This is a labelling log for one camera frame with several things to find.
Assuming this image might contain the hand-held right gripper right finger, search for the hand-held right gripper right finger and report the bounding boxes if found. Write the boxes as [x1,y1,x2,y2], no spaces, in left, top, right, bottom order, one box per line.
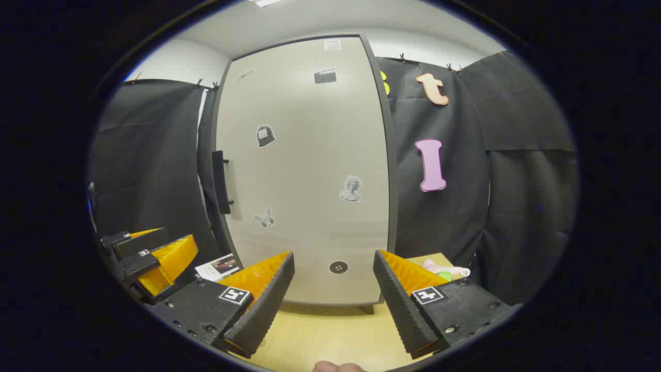
[373,250,522,361]

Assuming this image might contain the green and pink plush toy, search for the green and pink plush toy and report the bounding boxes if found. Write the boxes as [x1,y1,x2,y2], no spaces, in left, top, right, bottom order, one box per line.
[422,258,471,282]

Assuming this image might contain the light grey cabinet door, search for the light grey cabinet door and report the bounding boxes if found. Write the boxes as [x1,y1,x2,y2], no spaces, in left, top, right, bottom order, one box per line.
[214,36,390,305]

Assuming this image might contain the black cabinet door handle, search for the black cabinet door handle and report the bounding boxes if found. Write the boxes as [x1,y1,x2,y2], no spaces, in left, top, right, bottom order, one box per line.
[212,150,232,215]

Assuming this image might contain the black backdrop cloth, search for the black backdrop cloth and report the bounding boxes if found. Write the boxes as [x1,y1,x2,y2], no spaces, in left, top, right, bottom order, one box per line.
[90,52,579,306]

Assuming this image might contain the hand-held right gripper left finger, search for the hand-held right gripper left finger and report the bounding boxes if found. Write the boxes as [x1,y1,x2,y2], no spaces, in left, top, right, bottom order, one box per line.
[147,252,296,360]

